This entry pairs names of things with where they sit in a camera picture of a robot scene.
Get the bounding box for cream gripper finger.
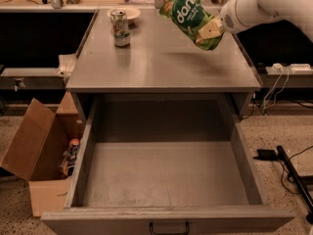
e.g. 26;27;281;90
199;16;224;39

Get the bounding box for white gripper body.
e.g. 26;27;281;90
220;0;257;33

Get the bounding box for green rice chip bag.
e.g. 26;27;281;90
159;0;222;51

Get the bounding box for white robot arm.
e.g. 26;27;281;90
199;0;313;40

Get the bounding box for grey cabinet counter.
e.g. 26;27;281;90
67;9;261;111

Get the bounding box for open grey drawer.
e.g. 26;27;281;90
42;94;293;235

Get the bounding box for white power strip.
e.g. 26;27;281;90
290;64;312;72

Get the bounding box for white bowl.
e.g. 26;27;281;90
107;6;141;25

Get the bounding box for green soda can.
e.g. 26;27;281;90
110;9;130;47

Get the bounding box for black power adapter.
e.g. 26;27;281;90
254;149;278;161

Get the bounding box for black floor stand bar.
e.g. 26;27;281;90
277;146;313;224

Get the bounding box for snack items in box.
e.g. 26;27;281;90
60;138;80;178

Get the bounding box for brown cardboard box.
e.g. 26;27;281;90
1;93;85;217

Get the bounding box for black floor cable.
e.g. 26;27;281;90
279;145;313;195

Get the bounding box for black drawer handle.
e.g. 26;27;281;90
149;222;190;235

